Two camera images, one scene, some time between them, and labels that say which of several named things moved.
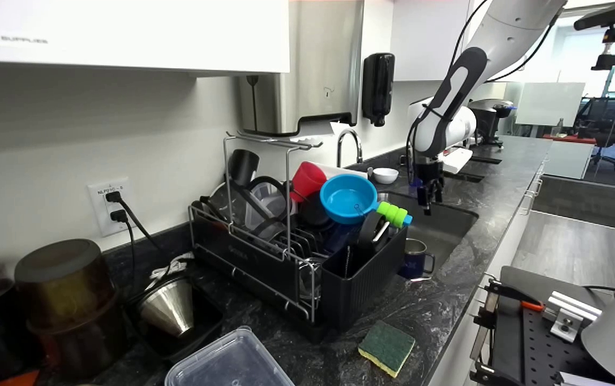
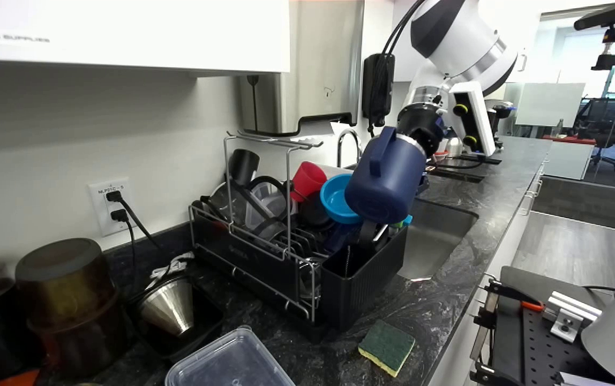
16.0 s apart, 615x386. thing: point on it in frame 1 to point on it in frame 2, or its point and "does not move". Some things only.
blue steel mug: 416,257 to 386,179
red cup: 306,180 does not move
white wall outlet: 103,208 does not move
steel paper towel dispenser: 324,71 does not move
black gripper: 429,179 to 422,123
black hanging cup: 240,165 does not move
